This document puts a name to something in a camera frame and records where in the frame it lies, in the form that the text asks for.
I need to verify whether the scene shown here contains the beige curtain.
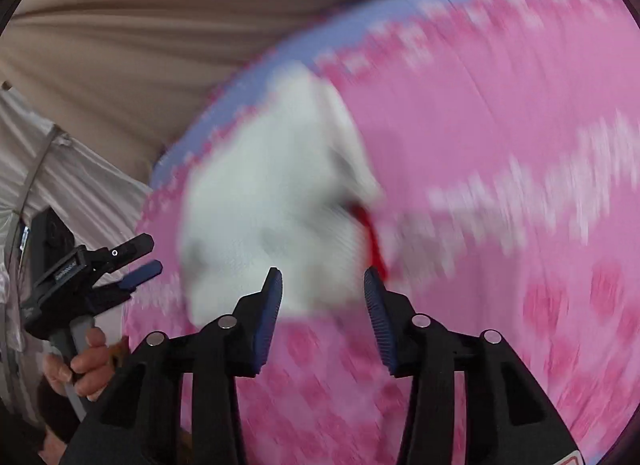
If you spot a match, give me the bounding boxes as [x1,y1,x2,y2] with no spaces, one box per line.
[0,0,576,186]

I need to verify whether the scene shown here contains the person's left hand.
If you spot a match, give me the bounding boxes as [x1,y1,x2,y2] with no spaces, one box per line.
[43,327,130,401]

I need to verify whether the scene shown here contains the white red black knit sweater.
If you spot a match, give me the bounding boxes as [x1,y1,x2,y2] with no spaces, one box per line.
[178,64,383,326]

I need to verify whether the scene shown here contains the pink lavender floral bedsheet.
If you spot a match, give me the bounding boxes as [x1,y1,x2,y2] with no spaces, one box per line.
[122,0,639,464]

